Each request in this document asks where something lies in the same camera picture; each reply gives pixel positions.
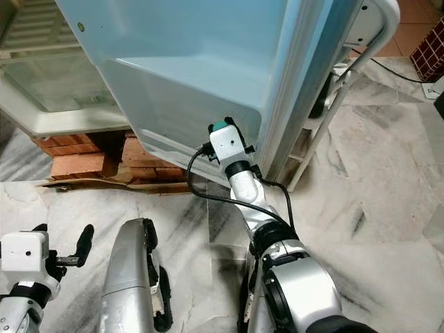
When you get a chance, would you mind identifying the white wire fridge shelf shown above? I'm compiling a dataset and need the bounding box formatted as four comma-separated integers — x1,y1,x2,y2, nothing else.
0,0,77,62

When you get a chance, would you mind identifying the pale blue fridge door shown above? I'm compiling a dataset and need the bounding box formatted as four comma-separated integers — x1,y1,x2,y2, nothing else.
54,0,389,188

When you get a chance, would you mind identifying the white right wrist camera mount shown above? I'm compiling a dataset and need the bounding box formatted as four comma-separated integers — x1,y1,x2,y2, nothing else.
212,125,255,167

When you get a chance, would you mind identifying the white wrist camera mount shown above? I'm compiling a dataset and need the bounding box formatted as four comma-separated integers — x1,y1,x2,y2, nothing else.
212,125,255,167
0,232,52,277

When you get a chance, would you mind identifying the clear fridge crisper drawer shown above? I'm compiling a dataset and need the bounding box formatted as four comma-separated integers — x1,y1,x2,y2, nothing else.
0,49,119,113

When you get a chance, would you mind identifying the white power strip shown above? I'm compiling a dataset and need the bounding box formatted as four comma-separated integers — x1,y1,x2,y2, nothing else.
422,80,444,99

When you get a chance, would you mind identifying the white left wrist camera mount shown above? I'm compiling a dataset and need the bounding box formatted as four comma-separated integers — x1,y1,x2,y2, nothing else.
0,232,52,277

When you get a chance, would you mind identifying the black floor cable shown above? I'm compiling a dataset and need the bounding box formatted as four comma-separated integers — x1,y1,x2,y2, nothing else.
368,57,425,85

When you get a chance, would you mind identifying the dark red lattice stool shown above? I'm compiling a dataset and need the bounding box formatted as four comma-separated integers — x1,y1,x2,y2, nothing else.
409,36,444,85

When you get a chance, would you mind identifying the silver robot right leg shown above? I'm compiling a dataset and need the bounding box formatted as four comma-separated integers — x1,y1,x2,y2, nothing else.
238,225,282,333

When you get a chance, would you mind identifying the white fridge body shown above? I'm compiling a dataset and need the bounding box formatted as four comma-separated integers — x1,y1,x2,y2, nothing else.
0,0,133,137

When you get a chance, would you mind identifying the red clay brick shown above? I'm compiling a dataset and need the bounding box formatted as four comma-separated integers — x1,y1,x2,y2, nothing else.
119,133,185,185
33,134,115,180

